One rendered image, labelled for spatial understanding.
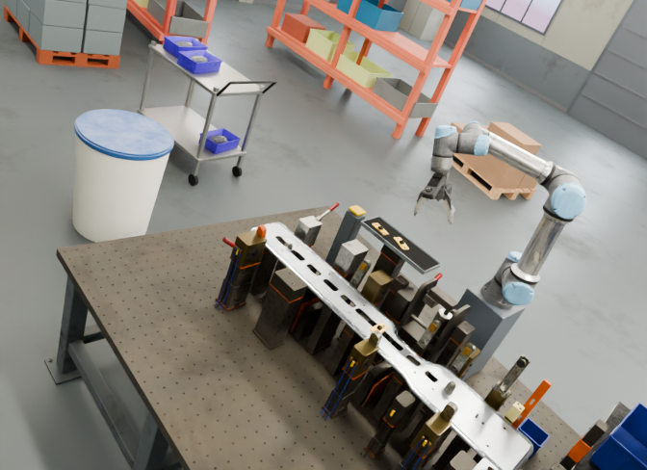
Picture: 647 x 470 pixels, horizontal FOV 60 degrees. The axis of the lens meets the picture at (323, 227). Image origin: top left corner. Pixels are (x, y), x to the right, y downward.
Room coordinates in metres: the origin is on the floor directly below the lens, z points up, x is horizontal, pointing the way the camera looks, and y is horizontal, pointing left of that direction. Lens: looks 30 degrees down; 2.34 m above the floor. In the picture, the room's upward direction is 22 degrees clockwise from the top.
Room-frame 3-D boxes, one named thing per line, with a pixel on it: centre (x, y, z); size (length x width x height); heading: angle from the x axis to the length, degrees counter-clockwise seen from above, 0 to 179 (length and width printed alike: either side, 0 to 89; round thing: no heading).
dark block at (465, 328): (1.79, -0.65, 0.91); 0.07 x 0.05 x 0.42; 147
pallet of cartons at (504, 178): (6.62, -1.54, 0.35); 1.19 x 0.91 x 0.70; 53
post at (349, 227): (2.28, -0.11, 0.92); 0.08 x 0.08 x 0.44; 57
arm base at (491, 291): (2.12, -0.81, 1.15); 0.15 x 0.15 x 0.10
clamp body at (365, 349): (1.54, -0.29, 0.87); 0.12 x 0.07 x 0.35; 147
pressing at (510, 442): (1.74, -0.33, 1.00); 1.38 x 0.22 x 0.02; 57
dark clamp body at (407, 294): (1.93, -0.43, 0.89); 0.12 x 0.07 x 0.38; 147
